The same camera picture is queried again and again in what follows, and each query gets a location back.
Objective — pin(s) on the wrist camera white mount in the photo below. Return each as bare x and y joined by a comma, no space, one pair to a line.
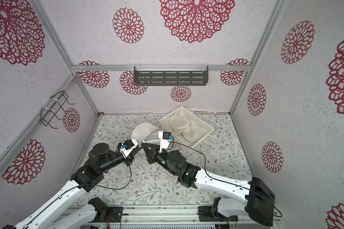
129,148
166,139

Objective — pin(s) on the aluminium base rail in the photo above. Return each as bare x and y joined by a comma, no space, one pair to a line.
175,217

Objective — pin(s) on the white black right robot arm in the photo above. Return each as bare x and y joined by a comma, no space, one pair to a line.
253,197

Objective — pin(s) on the white mesh bag blue trim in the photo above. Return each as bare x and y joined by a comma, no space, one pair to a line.
146,132

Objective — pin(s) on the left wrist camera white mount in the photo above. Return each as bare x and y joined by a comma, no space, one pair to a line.
129,148

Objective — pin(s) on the white perforated plastic basket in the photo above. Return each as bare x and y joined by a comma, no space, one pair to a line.
194,120

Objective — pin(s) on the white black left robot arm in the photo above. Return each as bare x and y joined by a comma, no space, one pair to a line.
100,160

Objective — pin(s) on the black wire wall rack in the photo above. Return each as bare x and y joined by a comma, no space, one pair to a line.
47,114

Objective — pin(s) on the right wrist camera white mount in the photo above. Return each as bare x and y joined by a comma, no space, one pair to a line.
166,139

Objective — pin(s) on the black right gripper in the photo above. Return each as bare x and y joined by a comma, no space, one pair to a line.
154,154

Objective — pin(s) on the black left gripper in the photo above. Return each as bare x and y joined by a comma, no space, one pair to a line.
129,159

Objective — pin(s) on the dark grey wall shelf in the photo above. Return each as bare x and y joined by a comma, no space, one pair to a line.
171,78

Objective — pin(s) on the white round alarm clock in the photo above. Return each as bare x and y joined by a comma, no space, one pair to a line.
131,135

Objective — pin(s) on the flat white mesh bag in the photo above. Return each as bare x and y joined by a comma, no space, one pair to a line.
194,134

